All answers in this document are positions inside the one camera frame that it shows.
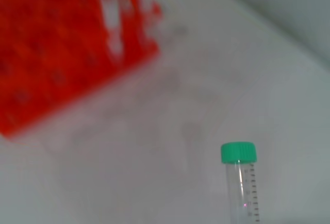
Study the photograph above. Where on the clear test tube green cap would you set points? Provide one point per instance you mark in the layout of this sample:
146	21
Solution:
238	153

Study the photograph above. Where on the orange plastic test tube rack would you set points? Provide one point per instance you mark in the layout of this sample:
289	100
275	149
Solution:
51	53

